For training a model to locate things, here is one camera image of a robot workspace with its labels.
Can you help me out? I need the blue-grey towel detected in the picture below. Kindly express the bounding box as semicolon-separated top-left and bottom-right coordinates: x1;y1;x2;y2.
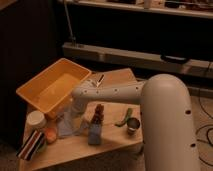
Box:
57;107;89;138

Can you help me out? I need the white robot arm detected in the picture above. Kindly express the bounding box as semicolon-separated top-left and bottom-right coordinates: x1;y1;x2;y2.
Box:
72;74;201;171

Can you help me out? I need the small metal cup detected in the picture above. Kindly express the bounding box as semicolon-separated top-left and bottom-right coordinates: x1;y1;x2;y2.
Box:
127;117;140;135

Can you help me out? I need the yellow plastic bin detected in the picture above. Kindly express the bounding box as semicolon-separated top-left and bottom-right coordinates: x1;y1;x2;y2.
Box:
16;58;91;119

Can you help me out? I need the brown and blue scrub brush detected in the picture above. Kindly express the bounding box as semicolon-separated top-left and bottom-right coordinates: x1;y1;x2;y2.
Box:
88;104;104;145

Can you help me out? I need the orange ball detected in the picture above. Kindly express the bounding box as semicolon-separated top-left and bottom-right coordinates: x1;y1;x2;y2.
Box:
44;128;57;144

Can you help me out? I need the white round container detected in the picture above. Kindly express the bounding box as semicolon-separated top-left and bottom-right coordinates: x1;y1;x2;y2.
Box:
27;110;46;130

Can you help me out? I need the wooden table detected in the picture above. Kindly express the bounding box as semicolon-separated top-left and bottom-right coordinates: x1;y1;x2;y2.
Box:
19;68;142;171

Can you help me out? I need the green pepper toy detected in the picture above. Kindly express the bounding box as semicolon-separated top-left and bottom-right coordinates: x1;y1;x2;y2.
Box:
114;108;133;127

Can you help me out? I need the striped cloth block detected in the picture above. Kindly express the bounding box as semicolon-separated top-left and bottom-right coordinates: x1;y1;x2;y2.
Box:
17;130;45;161

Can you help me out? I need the metal pole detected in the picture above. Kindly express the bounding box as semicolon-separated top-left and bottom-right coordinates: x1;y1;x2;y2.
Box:
63;0;76;45

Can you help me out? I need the black handle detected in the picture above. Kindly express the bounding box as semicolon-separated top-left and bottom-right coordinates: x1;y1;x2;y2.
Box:
160;55;190;64

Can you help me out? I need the metal shelf rail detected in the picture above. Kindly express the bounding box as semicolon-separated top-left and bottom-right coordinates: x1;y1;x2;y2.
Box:
62;42;213;79

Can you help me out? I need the black cable on floor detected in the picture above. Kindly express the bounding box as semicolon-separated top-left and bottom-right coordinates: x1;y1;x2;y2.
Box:
195;96;213;168

